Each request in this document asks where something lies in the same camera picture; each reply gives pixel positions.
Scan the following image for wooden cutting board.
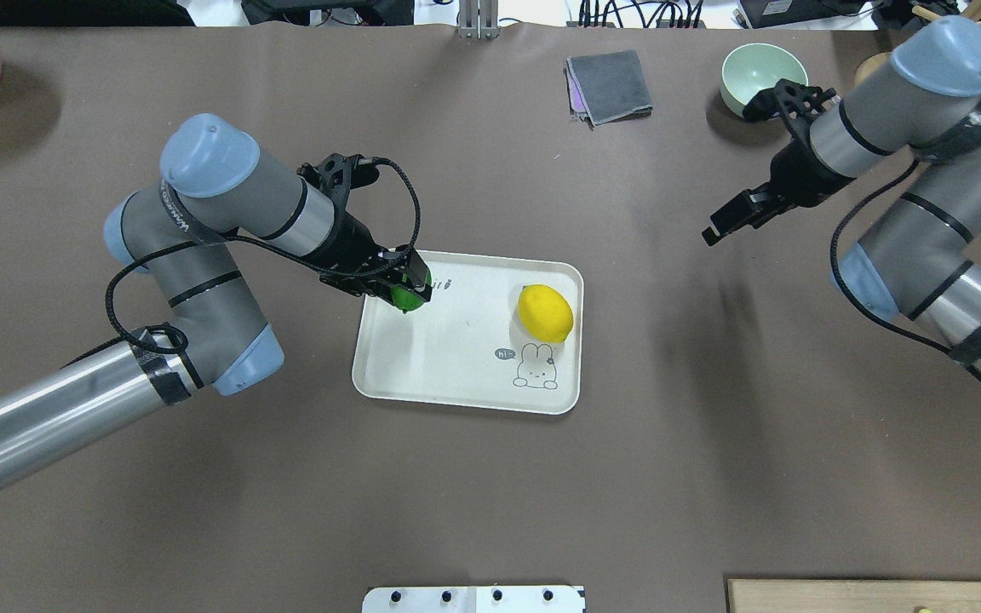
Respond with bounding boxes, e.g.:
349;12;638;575
727;579;981;612

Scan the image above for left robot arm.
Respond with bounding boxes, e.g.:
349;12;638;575
0;113;433;491

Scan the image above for green lime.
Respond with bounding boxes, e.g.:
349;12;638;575
390;270;433;313

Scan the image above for yellow lemon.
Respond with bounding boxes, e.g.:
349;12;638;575
517;284;575;344

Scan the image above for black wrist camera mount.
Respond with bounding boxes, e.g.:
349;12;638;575
296;152;379;212

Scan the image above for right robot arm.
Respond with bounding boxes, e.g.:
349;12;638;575
702;15;981;383

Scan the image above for white camera pole base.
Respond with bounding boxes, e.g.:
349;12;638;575
361;585;587;612

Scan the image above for cream serving tray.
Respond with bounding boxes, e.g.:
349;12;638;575
352;249;584;415

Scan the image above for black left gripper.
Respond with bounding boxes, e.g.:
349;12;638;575
317;213;429;304

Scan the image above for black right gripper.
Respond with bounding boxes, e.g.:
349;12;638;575
702;140;853;247

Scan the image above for pale green bowl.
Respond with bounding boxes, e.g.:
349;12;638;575
720;43;809;117

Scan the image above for grey folded cloth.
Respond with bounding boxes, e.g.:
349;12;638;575
565;49;653;127

